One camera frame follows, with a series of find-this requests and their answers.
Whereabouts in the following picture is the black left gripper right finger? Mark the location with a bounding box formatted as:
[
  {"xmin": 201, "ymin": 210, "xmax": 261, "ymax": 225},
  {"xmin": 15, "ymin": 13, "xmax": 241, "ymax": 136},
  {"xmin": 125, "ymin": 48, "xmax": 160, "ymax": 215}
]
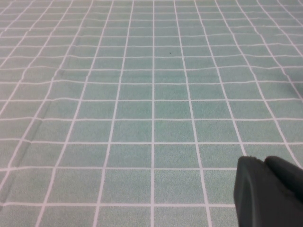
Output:
[{"xmin": 264, "ymin": 155, "xmax": 303, "ymax": 202}]

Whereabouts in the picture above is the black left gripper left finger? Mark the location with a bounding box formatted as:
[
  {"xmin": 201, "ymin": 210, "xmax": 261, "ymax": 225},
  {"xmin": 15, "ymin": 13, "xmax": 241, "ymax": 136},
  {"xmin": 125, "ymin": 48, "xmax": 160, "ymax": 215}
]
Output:
[{"xmin": 233, "ymin": 155, "xmax": 303, "ymax": 227}]

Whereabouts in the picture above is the green white checked tablecloth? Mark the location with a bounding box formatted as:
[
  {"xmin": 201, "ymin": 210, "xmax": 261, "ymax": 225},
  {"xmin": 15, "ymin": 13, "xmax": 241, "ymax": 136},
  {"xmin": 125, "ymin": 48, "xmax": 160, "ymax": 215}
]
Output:
[{"xmin": 0, "ymin": 0, "xmax": 303, "ymax": 227}]

